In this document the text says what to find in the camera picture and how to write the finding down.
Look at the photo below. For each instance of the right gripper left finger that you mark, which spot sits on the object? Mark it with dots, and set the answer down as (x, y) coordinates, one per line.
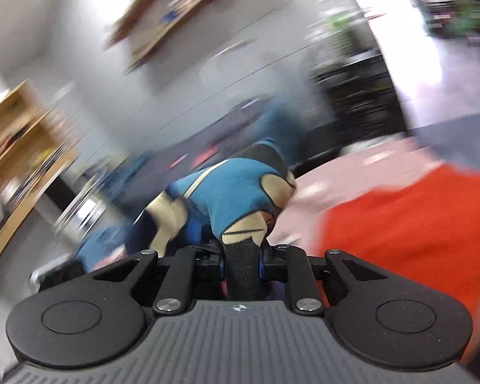
(193, 270)

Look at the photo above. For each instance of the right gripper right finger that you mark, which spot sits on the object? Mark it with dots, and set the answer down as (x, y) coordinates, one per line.
(291, 266)

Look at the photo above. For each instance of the navy cartoon mouse sweater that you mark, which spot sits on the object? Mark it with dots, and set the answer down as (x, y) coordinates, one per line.
(235, 203)

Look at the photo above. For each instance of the pink polka dot bedspread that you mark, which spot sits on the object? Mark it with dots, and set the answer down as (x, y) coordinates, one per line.
(392, 164)

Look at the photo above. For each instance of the white monitor machine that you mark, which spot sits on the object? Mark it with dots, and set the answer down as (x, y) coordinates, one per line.
(88, 211)

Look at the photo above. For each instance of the orange knit garment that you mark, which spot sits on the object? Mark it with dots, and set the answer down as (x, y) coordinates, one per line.
(428, 232)

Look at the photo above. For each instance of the black metal shelf rack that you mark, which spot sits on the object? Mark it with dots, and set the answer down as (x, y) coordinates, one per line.
(350, 73)

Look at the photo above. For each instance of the wooden wall shelf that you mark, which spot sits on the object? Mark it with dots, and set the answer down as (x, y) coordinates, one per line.
(61, 88)

